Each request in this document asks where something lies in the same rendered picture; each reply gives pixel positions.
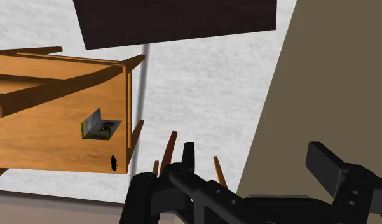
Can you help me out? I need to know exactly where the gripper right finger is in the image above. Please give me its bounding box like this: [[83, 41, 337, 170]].
[[305, 141, 382, 224]]

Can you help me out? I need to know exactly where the brown wooden table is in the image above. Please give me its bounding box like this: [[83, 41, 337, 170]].
[[0, 46, 146, 191]]

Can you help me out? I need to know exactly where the grey green open box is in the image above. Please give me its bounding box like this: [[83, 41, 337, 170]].
[[81, 107, 122, 141]]

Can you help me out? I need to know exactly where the brown wooden legged furniture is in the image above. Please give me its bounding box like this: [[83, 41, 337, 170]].
[[151, 130, 229, 190]]

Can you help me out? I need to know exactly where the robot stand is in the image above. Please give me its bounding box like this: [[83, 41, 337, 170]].
[[72, 0, 278, 51]]

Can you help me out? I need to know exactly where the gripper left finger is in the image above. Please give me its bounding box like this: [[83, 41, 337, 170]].
[[118, 141, 252, 224]]

